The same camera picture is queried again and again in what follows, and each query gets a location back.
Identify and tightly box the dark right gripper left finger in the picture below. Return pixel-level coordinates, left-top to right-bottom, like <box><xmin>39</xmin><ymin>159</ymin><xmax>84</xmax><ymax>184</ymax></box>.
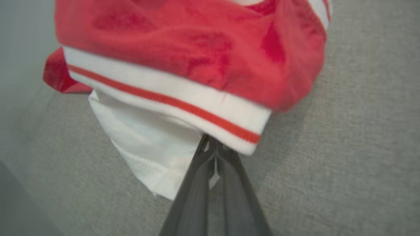
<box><xmin>159</xmin><ymin>134</ymin><xmax>217</xmax><ymax>236</ymax></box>

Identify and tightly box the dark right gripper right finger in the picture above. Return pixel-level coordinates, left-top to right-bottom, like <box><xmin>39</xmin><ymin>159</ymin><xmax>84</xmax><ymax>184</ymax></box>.
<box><xmin>210</xmin><ymin>140</ymin><xmax>273</xmax><ymax>236</ymax></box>

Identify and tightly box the red jersey with white sleeves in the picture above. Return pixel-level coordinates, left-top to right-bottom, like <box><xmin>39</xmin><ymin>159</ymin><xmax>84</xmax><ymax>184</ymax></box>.
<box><xmin>43</xmin><ymin>0</ymin><xmax>332</xmax><ymax>200</ymax></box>

